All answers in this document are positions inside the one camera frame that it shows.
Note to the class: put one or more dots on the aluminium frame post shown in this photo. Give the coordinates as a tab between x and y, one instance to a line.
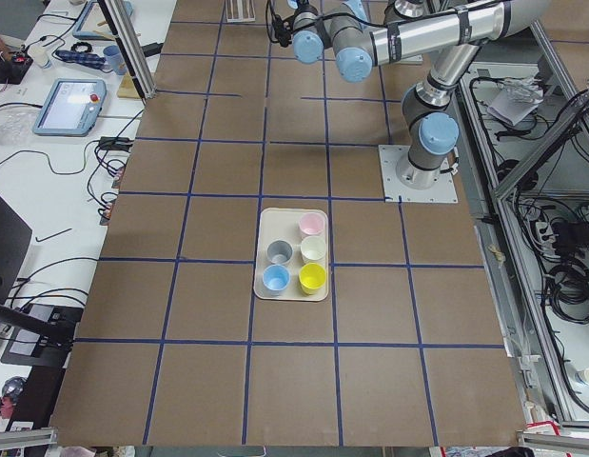
120	25

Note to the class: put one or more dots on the blue cup on desk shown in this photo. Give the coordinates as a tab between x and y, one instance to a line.
115	59

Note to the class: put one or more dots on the blue teach pendant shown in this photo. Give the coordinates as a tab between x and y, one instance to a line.
91	24
71	108

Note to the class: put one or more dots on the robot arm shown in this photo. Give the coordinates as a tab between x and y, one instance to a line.
456	35

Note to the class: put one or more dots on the grey cup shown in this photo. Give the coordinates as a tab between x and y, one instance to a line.
279	252

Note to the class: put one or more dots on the wooden mug tree stand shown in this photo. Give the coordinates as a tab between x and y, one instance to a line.
126	88

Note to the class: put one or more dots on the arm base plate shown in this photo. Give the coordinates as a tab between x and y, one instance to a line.
403	183

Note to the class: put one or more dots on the cream plastic tray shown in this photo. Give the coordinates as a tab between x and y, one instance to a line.
282	224

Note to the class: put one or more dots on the blue checked cloth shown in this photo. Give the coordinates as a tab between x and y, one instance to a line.
85	59

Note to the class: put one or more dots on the pink cup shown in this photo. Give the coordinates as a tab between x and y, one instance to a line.
311	224

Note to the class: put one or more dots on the pale green cup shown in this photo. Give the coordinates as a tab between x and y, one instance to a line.
313	249

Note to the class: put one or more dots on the yellow cup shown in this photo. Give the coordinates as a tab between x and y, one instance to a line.
312	278

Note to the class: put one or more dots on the black power adapter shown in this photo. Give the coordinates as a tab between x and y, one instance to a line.
152	49

